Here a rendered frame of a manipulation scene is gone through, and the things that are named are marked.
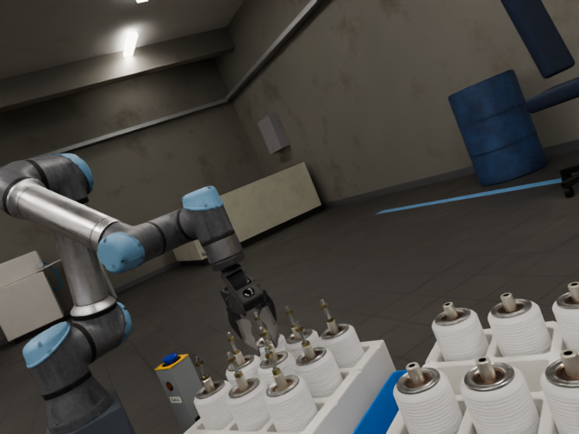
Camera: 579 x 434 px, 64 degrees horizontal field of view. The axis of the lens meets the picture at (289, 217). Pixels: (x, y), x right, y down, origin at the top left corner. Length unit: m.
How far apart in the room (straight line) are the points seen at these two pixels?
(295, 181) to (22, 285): 3.96
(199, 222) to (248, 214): 5.52
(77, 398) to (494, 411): 0.92
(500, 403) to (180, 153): 7.81
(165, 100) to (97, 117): 1.16
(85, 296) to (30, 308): 5.87
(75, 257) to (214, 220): 0.47
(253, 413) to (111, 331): 0.46
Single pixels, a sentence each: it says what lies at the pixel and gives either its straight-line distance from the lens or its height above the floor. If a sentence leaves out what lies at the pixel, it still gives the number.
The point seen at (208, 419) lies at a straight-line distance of 1.20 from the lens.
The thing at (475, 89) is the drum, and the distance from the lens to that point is 3.78.
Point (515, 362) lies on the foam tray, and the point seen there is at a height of 0.18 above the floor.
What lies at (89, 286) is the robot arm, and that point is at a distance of 1.31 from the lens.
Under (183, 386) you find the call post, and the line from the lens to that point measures 1.33.
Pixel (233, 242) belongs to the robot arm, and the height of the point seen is 0.57.
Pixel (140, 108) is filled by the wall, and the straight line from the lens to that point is 8.43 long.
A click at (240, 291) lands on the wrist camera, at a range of 0.90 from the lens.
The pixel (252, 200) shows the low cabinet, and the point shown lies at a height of 0.55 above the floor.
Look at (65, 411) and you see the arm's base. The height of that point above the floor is 0.35.
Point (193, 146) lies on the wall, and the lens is 8.41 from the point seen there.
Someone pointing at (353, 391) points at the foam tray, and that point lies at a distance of 1.11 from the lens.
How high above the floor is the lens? 0.65
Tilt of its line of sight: 5 degrees down
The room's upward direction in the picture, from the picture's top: 23 degrees counter-clockwise
